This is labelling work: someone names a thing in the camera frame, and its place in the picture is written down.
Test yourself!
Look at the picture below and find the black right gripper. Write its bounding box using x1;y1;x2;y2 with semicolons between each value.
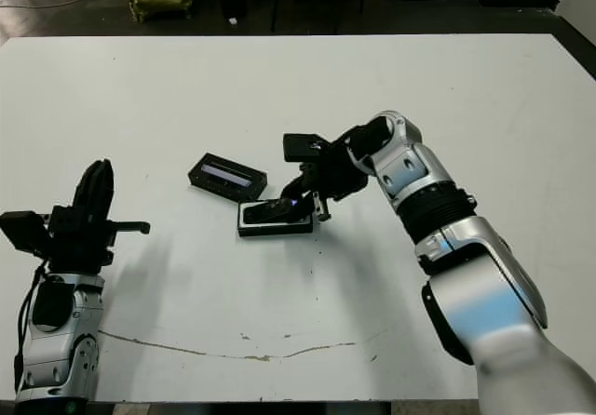
281;135;369;223

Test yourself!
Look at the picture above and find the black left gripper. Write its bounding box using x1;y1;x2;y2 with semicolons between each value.
44;159;151;274

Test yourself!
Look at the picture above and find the black camera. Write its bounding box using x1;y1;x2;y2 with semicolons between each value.
244;198;304;224

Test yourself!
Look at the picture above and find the black box lid with print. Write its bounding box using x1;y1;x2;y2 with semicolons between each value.
187;153;269;202

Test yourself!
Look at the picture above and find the black box base white lining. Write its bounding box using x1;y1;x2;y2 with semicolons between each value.
237;199;314;238

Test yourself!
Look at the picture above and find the white door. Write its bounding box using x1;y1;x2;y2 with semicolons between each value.
558;0;596;47

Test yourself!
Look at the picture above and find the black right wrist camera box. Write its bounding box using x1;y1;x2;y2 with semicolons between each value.
282;132;327;163

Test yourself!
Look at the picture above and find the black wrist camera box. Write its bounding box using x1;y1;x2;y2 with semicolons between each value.
0;210;53;258
282;132;327;163

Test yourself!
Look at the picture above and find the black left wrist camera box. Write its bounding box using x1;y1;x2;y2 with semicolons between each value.
0;210;53;258

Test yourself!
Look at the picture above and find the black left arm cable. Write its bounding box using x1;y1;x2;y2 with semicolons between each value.
12;265;47;393

